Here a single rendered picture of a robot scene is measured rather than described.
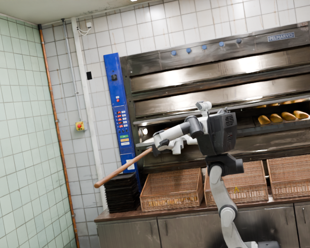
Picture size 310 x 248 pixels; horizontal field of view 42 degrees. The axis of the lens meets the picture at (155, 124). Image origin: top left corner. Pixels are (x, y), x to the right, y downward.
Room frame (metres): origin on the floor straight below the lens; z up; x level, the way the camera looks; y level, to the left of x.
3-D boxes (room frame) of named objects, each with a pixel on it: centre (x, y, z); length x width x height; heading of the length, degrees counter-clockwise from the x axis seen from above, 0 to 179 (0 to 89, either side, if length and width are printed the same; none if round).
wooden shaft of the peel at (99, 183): (2.98, 0.17, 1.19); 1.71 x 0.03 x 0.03; 167
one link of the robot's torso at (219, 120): (3.19, -0.46, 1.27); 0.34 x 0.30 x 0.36; 138
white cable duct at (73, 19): (4.34, 0.67, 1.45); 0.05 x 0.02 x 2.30; 77
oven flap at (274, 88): (4.06, -0.69, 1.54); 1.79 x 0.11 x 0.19; 77
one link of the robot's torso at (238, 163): (3.20, -0.49, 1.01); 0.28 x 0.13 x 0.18; 77
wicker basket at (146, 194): (3.94, -0.07, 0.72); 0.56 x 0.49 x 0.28; 77
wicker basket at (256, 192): (3.79, -0.66, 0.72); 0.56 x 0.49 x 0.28; 77
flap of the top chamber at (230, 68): (4.06, -0.69, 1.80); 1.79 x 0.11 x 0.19; 77
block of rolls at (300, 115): (4.36, -1.36, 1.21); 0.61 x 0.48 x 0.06; 167
